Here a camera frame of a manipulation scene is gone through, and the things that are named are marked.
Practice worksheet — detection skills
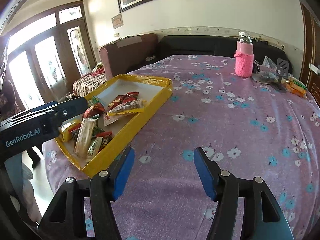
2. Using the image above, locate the small red black candy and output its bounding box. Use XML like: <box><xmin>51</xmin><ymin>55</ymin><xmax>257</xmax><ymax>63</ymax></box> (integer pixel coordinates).
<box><xmin>96</xmin><ymin>131</ymin><xmax>112</xmax><ymax>150</ymax></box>
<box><xmin>69</xmin><ymin>124</ymin><xmax>81</xmax><ymax>143</ymax></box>

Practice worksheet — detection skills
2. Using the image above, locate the red gold chocolate bar wrapper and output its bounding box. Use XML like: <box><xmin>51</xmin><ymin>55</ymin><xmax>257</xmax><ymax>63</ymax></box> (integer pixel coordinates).
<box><xmin>107</xmin><ymin>92</ymin><xmax>139</xmax><ymax>110</ymax></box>

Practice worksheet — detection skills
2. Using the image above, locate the green pea snack packet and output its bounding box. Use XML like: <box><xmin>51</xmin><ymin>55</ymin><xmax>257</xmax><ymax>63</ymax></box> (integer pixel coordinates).
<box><xmin>88</xmin><ymin>96</ymin><xmax>106</xmax><ymax>107</ymax></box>

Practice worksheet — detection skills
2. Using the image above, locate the large clear yellow biscuit pack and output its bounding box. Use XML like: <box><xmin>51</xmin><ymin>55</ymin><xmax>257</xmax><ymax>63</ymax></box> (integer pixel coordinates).
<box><xmin>107</xmin><ymin>99</ymin><xmax>147</xmax><ymax>116</ymax></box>

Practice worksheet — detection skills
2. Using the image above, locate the yellow taped white tray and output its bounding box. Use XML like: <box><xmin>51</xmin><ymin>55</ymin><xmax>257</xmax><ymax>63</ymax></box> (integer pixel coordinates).
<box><xmin>55</xmin><ymin>74</ymin><xmax>173</xmax><ymax>177</ymax></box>

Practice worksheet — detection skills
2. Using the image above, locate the beige long snack bar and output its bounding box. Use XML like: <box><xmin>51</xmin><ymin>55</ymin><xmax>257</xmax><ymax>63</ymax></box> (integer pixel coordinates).
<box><xmin>74</xmin><ymin>118</ymin><xmax>97</xmax><ymax>159</ymax></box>

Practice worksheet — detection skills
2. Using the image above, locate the purple floral tablecloth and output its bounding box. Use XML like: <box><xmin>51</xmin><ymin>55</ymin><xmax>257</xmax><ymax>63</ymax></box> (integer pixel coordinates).
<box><xmin>42</xmin><ymin>54</ymin><xmax>320</xmax><ymax>240</ymax></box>

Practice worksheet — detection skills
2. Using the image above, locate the white red snack packet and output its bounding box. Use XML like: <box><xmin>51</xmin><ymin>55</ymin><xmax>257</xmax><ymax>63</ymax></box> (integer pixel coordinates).
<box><xmin>103</xmin><ymin>113</ymin><xmax>119</xmax><ymax>126</ymax></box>

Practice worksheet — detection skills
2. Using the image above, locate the dark red crumpled wrapper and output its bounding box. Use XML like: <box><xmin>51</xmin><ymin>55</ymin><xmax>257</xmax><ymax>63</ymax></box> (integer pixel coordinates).
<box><xmin>82</xmin><ymin>103</ymin><xmax>105</xmax><ymax>119</ymax></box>

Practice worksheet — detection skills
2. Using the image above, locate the patterned blanket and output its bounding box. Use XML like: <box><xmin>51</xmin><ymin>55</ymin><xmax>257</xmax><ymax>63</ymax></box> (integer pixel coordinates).
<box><xmin>73</xmin><ymin>62</ymin><xmax>107</xmax><ymax>96</ymax></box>

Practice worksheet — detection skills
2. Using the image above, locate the wooden glass entry door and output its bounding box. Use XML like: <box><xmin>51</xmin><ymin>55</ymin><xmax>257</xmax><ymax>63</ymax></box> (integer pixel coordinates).
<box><xmin>5</xmin><ymin>1</ymin><xmax>97</xmax><ymax>110</ymax></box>

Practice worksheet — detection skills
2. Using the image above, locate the brown fabric armchair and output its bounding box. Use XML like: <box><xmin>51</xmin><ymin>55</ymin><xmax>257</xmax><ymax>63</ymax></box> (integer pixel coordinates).
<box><xmin>99</xmin><ymin>33</ymin><xmax>158</xmax><ymax>80</ymax></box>

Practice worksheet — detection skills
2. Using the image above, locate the tan notebook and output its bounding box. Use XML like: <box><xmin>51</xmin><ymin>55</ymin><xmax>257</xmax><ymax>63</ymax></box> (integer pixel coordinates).
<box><xmin>251</xmin><ymin>73</ymin><xmax>276</xmax><ymax>85</ymax></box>

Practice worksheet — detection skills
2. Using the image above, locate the clear bag of dark seeds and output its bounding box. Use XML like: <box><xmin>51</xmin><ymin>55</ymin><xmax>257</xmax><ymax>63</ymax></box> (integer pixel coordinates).
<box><xmin>254</xmin><ymin>70</ymin><xmax>279</xmax><ymax>84</ymax></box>

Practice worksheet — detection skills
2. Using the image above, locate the orange cracker pack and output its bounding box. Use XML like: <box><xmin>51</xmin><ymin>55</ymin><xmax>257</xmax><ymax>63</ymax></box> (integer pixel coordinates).
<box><xmin>285</xmin><ymin>83</ymin><xmax>307</xmax><ymax>99</ymax></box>

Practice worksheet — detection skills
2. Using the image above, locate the pink knit sleeved bottle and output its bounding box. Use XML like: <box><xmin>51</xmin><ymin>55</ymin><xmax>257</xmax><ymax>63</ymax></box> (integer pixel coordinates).
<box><xmin>234</xmin><ymin>32</ymin><xmax>254</xmax><ymax>78</ymax></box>

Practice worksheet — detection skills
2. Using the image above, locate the green striped cracker pack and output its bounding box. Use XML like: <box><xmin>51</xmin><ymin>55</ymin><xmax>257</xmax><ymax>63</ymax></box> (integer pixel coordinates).
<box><xmin>289</xmin><ymin>76</ymin><xmax>306</xmax><ymax>89</ymax></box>

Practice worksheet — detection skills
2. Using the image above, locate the grey phone stand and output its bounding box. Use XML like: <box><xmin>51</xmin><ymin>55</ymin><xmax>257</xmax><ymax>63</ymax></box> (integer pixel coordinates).
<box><xmin>273</xmin><ymin>58</ymin><xmax>289</xmax><ymax>94</ymax></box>

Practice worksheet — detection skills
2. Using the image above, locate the black leather sofa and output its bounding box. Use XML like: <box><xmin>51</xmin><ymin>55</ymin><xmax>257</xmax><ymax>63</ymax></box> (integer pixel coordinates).
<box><xmin>155</xmin><ymin>35</ymin><xmax>289</xmax><ymax>64</ymax></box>

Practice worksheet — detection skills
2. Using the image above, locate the wooden tv cabinet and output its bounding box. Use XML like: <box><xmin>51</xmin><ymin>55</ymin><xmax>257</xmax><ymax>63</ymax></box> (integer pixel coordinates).
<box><xmin>299</xmin><ymin>3</ymin><xmax>319</xmax><ymax>105</ymax></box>

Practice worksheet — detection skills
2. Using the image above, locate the small black device with wires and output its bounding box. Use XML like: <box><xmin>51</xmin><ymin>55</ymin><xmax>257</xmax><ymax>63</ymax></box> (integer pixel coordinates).
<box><xmin>252</xmin><ymin>60</ymin><xmax>260</xmax><ymax>74</ymax></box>

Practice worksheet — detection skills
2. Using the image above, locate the small wall plaque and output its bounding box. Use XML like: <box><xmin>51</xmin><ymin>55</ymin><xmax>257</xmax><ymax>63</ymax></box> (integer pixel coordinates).
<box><xmin>111</xmin><ymin>14</ymin><xmax>124</xmax><ymax>29</ymax></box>

